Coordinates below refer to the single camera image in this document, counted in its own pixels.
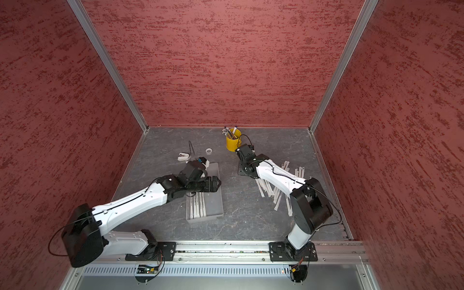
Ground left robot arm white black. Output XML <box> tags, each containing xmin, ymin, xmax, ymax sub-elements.
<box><xmin>61</xmin><ymin>158</ymin><xmax>221</xmax><ymax>268</ymax></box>

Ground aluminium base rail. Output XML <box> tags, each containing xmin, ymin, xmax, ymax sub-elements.
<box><xmin>81</xmin><ymin>240</ymin><xmax>370</xmax><ymax>266</ymax></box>

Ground right aluminium corner post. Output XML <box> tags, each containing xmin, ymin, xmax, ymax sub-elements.
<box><xmin>309</xmin><ymin>0</ymin><xmax>378</xmax><ymax>135</ymax></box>

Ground paper straw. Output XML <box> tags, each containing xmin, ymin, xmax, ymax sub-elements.
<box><xmin>192</xmin><ymin>193</ymin><xmax>199</xmax><ymax>219</ymax></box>
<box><xmin>201</xmin><ymin>193</ymin><xmax>207</xmax><ymax>218</ymax></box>
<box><xmin>196</xmin><ymin>192</ymin><xmax>204</xmax><ymax>218</ymax></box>
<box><xmin>189</xmin><ymin>196</ymin><xmax>195</xmax><ymax>220</ymax></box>

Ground white plastic clip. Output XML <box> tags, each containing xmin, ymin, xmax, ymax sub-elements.
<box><xmin>177</xmin><ymin>152</ymin><xmax>190</xmax><ymax>161</ymax></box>

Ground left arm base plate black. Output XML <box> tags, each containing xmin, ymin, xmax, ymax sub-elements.
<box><xmin>125</xmin><ymin>242</ymin><xmax>177</xmax><ymax>262</ymax></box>

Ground perforated cable duct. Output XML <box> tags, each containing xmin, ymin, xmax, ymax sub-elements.
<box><xmin>83</xmin><ymin>264</ymin><xmax>291</xmax><ymax>277</ymax></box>

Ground left aluminium corner post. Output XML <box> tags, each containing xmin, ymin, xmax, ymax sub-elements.
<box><xmin>67</xmin><ymin>0</ymin><xmax>149</xmax><ymax>134</ymax></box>

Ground yellow metal cup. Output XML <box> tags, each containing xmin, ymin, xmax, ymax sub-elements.
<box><xmin>226</xmin><ymin>129</ymin><xmax>242</xmax><ymax>152</ymax></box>

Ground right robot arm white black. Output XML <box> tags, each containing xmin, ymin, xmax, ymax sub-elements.
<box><xmin>235</xmin><ymin>144</ymin><xmax>334</xmax><ymax>250</ymax></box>

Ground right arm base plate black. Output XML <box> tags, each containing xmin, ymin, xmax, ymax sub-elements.
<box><xmin>268</xmin><ymin>242</ymin><xmax>318</xmax><ymax>262</ymax></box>

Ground aluminium corner post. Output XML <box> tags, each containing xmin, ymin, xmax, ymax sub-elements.
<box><xmin>67</xmin><ymin>0</ymin><xmax>149</xmax><ymax>134</ymax></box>
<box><xmin>309</xmin><ymin>0</ymin><xmax>378</xmax><ymax>135</ymax></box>

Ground pens in yellow cup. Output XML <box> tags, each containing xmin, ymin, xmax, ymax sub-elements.
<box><xmin>222</xmin><ymin>126</ymin><xmax>238</xmax><ymax>140</ymax></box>

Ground translucent plastic storage box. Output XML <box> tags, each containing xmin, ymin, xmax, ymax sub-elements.
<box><xmin>185</xmin><ymin>162</ymin><xmax>224</xmax><ymax>224</ymax></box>

